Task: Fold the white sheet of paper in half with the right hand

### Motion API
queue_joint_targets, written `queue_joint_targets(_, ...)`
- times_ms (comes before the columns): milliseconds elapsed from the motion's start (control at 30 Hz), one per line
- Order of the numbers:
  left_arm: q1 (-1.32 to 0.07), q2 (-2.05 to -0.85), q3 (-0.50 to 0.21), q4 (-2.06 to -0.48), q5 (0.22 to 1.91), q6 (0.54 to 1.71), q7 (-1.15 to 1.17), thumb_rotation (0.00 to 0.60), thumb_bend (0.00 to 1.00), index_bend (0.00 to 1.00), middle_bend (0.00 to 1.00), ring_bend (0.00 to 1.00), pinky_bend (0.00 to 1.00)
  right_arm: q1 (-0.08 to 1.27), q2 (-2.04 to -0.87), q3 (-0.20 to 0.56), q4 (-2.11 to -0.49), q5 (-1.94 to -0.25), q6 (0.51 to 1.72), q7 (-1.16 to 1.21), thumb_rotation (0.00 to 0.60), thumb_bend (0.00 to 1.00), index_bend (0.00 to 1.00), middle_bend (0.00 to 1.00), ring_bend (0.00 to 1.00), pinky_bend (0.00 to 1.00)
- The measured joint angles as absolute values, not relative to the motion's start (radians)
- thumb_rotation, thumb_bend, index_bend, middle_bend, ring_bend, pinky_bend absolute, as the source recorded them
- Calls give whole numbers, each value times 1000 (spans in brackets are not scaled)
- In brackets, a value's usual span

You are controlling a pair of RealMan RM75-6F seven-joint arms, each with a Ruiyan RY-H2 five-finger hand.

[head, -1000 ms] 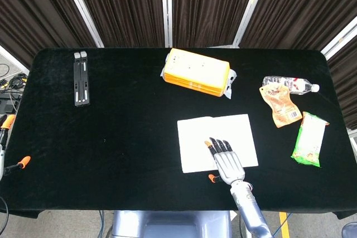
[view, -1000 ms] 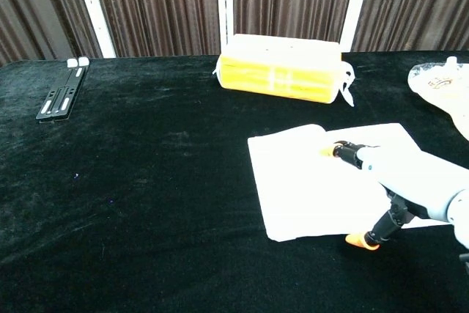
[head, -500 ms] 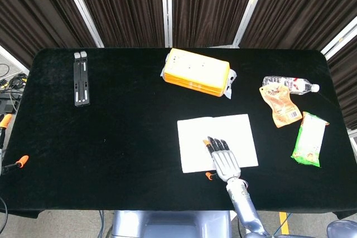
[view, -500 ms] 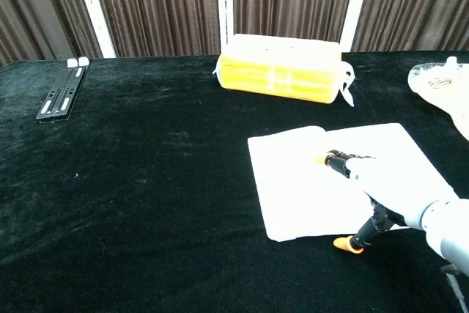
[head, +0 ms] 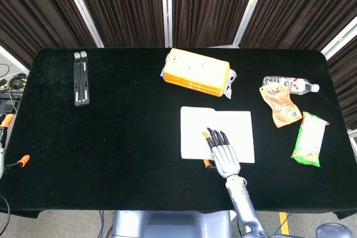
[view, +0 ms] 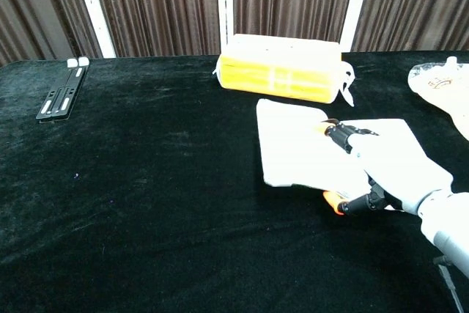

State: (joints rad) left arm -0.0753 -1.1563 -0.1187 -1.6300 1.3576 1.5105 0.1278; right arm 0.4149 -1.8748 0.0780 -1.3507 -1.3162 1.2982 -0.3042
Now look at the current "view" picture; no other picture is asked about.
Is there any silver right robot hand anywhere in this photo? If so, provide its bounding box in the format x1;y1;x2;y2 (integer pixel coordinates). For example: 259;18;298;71
317;117;456;217

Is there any orange spouted drink pouch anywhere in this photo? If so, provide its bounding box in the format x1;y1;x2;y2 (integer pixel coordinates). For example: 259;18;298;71
407;62;469;135

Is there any yellow wrapped package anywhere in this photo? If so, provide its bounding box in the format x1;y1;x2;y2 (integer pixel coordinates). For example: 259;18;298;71
212;33;357;108

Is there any black velvet tablecloth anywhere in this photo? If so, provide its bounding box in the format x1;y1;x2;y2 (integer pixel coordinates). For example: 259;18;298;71
0;48;469;313

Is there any black folding laptop stand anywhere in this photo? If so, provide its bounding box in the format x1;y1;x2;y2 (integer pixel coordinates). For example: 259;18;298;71
35;56;90;122

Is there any white screen frame post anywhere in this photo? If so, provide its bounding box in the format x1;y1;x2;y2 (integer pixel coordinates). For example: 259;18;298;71
70;0;117;59
215;0;235;56
339;0;374;54

